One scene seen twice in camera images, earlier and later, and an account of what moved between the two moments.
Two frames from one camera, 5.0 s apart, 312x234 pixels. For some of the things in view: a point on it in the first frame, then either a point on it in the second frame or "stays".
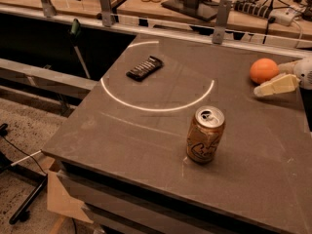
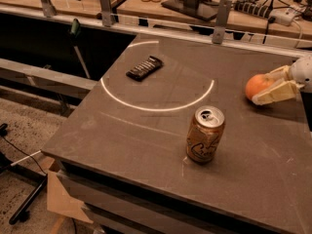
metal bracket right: [218, 32] stays
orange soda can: [204, 134] stays
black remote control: [145, 69] stays
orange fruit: [263, 69] -> [256, 84]
